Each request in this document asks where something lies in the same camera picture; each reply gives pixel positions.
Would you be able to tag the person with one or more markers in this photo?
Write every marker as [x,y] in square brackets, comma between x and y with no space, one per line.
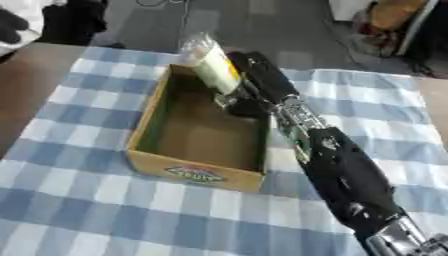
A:
[35,20]

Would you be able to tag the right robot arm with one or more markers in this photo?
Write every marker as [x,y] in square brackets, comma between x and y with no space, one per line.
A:
[344,166]

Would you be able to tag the bag on floor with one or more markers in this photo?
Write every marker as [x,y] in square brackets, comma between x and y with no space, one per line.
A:
[391,26]

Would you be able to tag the clear white packet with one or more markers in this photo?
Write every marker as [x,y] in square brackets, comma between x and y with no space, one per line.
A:
[214,66]

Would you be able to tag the tan cardboard box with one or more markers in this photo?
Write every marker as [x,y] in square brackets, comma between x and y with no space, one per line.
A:
[204,133]

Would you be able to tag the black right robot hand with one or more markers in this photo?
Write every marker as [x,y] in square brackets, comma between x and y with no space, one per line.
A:
[265,78]

